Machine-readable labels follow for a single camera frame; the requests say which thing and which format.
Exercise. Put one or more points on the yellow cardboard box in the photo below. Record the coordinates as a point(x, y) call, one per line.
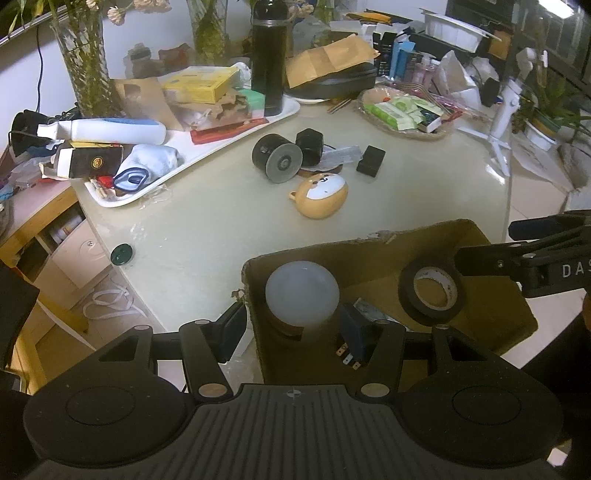
point(199, 84)

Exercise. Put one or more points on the white blue tube bottle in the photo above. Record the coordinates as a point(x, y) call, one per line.
point(105, 130)

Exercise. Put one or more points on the grey marbled stick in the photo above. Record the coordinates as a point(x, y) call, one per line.
point(372, 319)

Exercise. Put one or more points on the black thermos bottle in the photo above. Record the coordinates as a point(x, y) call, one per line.
point(269, 44)

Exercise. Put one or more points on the black round plug adapter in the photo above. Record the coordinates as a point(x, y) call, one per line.
point(356, 330)

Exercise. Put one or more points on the red flat packet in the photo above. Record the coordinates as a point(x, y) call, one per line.
point(199, 137)

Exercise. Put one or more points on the dark green round cap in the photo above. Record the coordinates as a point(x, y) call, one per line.
point(121, 254)

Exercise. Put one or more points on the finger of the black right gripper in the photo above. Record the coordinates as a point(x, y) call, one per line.
point(541, 227)
point(541, 268)

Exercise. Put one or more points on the white plastic tray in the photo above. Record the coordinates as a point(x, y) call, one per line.
point(190, 153)

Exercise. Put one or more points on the black oval case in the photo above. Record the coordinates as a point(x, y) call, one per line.
point(339, 84)

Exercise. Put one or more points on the round wooden coaster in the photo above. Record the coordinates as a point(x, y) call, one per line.
point(308, 172)

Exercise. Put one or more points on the black hexagonal box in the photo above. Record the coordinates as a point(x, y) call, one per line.
point(311, 143)

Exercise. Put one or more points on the black tape roll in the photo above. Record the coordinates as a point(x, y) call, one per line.
point(430, 292)

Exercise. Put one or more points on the black rectangular box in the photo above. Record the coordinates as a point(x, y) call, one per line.
point(371, 161)

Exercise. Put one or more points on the black cylinder with grey cap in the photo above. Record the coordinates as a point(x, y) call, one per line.
point(278, 158)

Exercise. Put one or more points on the glass vase with stems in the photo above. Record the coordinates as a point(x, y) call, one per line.
point(79, 34)

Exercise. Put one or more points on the clear plastic wrapper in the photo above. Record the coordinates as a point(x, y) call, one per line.
point(333, 158)

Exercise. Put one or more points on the black yellow small box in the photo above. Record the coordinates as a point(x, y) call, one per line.
point(76, 160)

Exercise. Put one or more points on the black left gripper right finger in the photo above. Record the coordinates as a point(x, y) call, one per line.
point(380, 378)

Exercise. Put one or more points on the light blue rolled socks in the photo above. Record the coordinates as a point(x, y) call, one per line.
point(144, 165)

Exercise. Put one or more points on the brown cardboard box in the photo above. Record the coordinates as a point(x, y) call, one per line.
point(494, 314)

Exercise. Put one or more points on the woven basket tray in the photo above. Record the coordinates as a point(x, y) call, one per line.
point(417, 116)

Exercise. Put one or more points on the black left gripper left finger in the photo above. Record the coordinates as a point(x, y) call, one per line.
point(205, 346)

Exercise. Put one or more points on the brown paper envelope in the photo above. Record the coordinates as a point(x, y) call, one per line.
point(321, 61)

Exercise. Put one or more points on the orange shiba dog case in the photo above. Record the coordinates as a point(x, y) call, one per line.
point(320, 195)

